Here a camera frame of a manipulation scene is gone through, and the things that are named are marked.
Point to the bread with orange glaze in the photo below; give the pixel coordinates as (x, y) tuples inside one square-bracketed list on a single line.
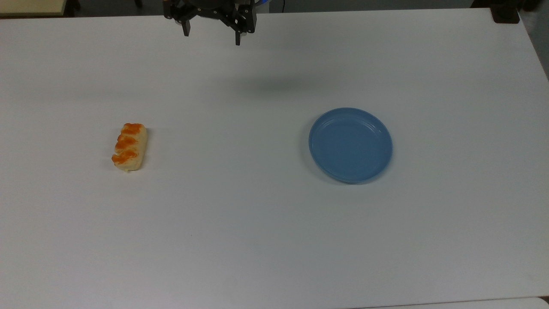
[(129, 148)]

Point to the light wooden table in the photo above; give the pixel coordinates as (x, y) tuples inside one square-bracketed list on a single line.
[(32, 7)]

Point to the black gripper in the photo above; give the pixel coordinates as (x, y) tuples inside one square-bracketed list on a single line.
[(210, 7)]

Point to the blue round plate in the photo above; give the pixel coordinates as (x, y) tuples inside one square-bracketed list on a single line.
[(350, 145)]

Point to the black table clamp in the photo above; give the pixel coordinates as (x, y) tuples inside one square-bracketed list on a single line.
[(506, 13)]

